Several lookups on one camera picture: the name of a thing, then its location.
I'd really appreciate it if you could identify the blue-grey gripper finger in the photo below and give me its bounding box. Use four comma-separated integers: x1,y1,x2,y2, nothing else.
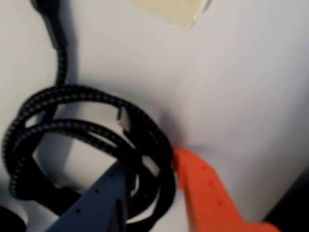
45,161,128,232

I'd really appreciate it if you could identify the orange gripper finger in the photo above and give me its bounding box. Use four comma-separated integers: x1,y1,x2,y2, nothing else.
170,146,283,232

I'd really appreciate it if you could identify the black braided usb cable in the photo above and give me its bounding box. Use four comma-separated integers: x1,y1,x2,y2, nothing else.
1,0,177,231

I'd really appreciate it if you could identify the long beige masking tape strip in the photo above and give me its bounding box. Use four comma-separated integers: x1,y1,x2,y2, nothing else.
128,0,213,31

